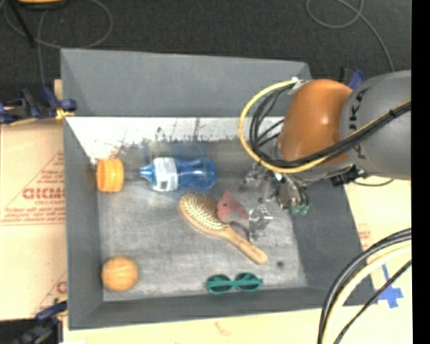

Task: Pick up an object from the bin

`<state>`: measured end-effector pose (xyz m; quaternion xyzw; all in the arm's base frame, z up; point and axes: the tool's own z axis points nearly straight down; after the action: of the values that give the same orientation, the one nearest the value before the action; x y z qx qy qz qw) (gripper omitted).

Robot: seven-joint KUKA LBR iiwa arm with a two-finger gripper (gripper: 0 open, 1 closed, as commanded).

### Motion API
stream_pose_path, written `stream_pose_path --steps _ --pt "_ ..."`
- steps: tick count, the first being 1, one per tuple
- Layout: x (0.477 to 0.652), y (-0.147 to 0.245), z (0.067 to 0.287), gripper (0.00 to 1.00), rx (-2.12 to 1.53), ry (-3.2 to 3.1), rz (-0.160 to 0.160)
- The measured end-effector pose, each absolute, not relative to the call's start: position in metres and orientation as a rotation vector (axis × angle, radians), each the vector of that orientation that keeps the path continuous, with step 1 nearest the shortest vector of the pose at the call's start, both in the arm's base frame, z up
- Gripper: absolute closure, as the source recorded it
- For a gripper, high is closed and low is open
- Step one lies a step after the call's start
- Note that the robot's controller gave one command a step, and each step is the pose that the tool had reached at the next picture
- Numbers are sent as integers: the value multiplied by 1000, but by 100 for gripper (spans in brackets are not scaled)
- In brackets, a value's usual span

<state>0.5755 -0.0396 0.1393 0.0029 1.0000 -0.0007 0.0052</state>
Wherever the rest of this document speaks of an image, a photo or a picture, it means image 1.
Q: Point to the wooden hairbrush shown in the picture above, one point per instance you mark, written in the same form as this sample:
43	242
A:
204	213

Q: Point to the orange plastic cup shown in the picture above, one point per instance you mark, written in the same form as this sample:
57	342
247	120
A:
110	175

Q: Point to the brown cardboard board red print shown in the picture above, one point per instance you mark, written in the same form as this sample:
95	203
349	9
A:
28	228

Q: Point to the green sunglasses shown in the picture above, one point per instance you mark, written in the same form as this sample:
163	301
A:
236	283

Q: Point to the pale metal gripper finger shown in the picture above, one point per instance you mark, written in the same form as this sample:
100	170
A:
253	177
259	220

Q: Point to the orange ball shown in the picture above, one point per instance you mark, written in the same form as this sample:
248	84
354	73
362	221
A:
119	273

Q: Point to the grey metal bin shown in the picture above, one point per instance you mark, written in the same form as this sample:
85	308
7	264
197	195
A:
186	228

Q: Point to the red toy bird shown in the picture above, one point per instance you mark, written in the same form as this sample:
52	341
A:
229	208

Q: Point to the clear blue plastic bottle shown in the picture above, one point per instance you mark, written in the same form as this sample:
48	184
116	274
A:
186	174

